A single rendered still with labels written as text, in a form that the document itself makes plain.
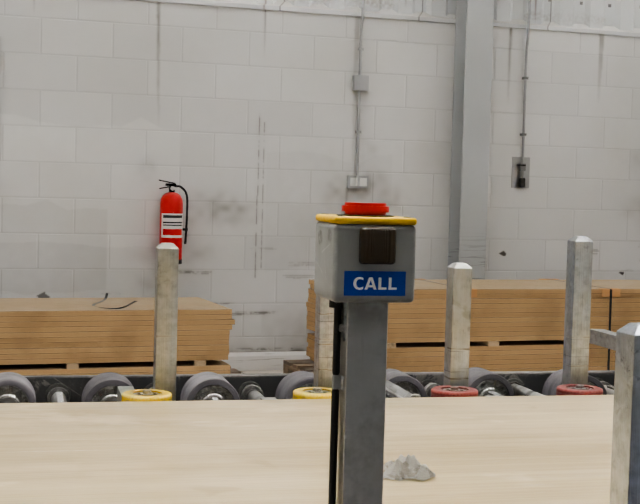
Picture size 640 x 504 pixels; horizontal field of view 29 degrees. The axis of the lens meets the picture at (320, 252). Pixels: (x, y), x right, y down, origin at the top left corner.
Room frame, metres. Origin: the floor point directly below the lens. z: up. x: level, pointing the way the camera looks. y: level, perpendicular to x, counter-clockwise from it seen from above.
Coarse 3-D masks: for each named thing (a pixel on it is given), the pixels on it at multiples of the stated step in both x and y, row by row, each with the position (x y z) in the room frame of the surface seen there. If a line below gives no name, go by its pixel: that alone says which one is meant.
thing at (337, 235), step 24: (336, 216) 1.01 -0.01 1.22; (360, 216) 1.03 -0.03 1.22; (384, 216) 1.03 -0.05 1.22; (336, 240) 1.01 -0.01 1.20; (408, 240) 1.03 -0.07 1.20; (336, 264) 1.01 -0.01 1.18; (360, 264) 1.02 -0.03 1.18; (384, 264) 1.02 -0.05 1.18; (408, 264) 1.03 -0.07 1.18; (336, 288) 1.01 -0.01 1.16; (408, 288) 1.03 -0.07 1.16
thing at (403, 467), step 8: (400, 456) 1.53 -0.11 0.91; (408, 456) 1.50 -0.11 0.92; (384, 464) 1.51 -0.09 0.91; (392, 464) 1.50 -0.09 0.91; (400, 464) 1.48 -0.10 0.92; (408, 464) 1.49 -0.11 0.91; (416, 464) 1.50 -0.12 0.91; (424, 464) 1.48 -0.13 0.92; (384, 472) 1.48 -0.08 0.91; (392, 472) 1.47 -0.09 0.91; (400, 472) 1.47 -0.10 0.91; (408, 472) 1.48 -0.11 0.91; (416, 472) 1.47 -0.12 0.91; (424, 472) 1.47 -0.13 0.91; (432, 472) 1.48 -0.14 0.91; (424, 480) 1.46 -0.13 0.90
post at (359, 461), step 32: (352, 320) 1.03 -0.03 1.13; (384, 320) 1.04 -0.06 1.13; (352, 352) 1.03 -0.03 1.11; (384, 352) 1.04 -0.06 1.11; (352, 384) 1.03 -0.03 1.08; (384, 384) 1.04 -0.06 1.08; (352, 416) 1.03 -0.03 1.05; (384, 416) 1.04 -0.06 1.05; (352, 448) 1.03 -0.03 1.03; (352, 480) 1.03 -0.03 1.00
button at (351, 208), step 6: (348, 204) 1.04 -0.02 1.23; (354, 204) 1.04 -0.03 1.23; (360, 204) 1.04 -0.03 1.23; (366, 204) 1.04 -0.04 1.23; (372, 204) 1.04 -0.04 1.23; (378, 204) 1.04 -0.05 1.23; (384, 204) 1.04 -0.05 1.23; (342, 210) 1.05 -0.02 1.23; (348, 210) 1.04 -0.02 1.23; (354, 210) 1.04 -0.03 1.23; (360, 210) 1.03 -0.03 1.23; (366, 210) 1.03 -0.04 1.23; (372, 210) 1.03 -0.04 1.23; (378, 210) 1.04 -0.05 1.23; (384, 210) 1.04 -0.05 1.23
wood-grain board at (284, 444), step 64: (0, 448) 1.58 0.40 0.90; (64, 448) 1.59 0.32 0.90; (128, 448) 1.60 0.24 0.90; (192, 448) 1.61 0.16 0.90; (256, 448) 1.62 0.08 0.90; (320, 448) 1.63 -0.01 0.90; (384, 448) 1.64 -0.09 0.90; (448, 448) 1.65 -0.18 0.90; (512, 448) 1.66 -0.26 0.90; (576, 448) 1.68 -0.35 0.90
